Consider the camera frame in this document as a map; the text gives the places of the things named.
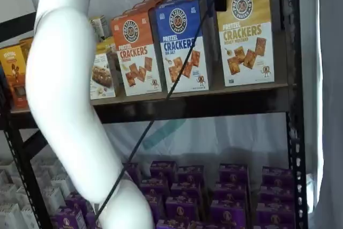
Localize orange snack box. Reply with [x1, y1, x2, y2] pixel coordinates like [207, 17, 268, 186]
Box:
[0, 45, 28, 109]
[18, 37, 34, 62]

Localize purple Annie's boxes group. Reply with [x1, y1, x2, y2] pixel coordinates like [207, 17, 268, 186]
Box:
[120, 159, 295, 229]

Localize white fabric curtain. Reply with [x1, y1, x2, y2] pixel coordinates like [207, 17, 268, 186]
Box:
[296, 0, 343, 229]

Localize long thin black cable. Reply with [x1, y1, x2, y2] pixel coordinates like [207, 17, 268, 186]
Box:
[93, 0, 218, 221]

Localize black metal shelf frame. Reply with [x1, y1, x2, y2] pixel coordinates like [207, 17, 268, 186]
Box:
[0, 0, 310, 229]

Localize purple Annie's box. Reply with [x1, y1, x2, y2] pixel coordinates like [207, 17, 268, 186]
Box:
[178, 166, 204, 186]
[123, 162, 143, 184]
[50, 207, 86, 229]
[156, 219, 199, 229]
[65, 191, 89, 213]
[219, 163, 249, 184]
[171, 183, 203, 200]
[261, 166, 294, 187]
[258, 185, 295, 205]
[214, 183, 250, 203]
[139, 178, 169, 197]
[205, 222, 251, 229]
[256, 203, 295, 226]
[253, 222, 295, 229]
[146, 195, 166, 221]
[210, 201, 251, 224]
[150, 161, 179, 180]
[85, 211, 100, 229]
[165, 196, 200, 221]

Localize yellow honey mustard crackers box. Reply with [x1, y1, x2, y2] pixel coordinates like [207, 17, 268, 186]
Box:
[216, 0, 275, 87]

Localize Simple Mills sweet thins box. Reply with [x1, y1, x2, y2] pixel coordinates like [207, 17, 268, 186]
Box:
[90, 16, 112, 39]

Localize wooden shelf board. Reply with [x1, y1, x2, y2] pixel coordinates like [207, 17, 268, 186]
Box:
[10, 81, 290, 114]

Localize white carton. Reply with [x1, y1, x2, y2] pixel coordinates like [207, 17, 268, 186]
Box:
[42, 186, 68, 213]
[0, 186, 19, 207]
[34, 169, 64, 189]
[31, 155, 58, 172]
[0, 203, 27, 229]
[21, 204, 38, 229]
[0, 169, 13, 187]

